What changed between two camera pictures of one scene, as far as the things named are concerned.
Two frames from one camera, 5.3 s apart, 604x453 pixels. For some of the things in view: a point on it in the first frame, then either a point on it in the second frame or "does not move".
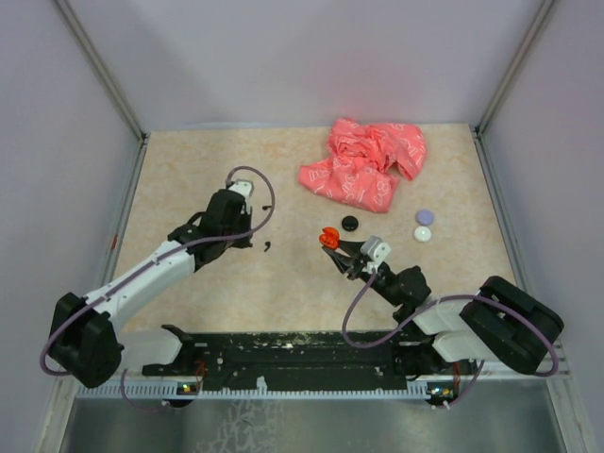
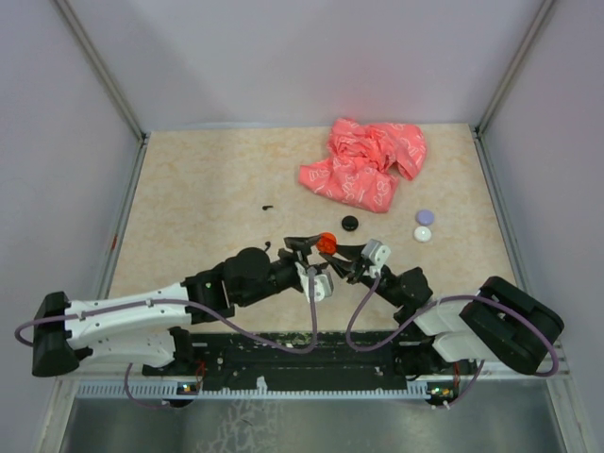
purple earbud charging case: (424, 217) does not move
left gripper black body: (243, 225) → (287, 267)
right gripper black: (354, 266) does not move
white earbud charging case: (422, 234) does not move
